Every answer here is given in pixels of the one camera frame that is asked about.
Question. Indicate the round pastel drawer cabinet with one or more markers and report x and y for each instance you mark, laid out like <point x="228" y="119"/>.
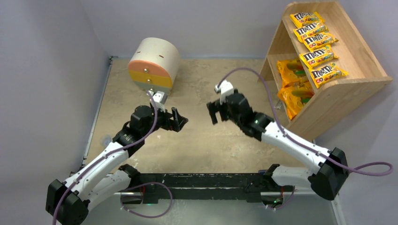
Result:
<point x="154" y="65"/>

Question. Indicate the large orange candy bag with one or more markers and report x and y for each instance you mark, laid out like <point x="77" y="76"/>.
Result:
<point x="292" y="72"/>
<point x="294" y="98"/>

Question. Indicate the yellow m&m pack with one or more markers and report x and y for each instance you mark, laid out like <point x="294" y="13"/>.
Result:
<point x="326" y="73"/>
<point x="318" y="56"/>

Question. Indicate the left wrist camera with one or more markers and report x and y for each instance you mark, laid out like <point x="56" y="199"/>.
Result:
<point x="159" y="100"/>

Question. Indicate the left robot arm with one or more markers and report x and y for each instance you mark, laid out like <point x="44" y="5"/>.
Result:
<point x="70" y="201"/>

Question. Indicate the yellow M&M pack front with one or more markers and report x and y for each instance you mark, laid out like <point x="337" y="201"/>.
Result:
<point x="326" y="73"/>

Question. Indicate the yellow candy pack horizontal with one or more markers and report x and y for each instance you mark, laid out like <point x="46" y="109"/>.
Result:
<point x="309" y="30"/>

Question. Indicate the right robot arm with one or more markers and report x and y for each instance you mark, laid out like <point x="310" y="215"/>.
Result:
<point x="325" y="170"/>

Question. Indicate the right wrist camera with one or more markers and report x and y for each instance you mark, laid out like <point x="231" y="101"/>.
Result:
<point x="225" y="89"/>

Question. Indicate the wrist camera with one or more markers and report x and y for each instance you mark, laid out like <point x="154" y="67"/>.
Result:
<point x="225" y="89"/>
<point x="159" y="100"/>

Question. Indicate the yellow candy pack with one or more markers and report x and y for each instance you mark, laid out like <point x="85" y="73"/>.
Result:
<point x="303" y="18"/>
<point x="319" y="40"/>

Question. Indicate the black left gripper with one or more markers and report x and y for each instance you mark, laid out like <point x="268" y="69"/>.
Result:
<point x="169" y="120"/>

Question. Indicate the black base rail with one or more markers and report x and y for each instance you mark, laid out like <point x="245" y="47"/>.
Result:
<point x="250" y="187"/>

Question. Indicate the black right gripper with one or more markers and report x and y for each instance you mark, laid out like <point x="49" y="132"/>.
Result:
<point x="222" y="109"/>

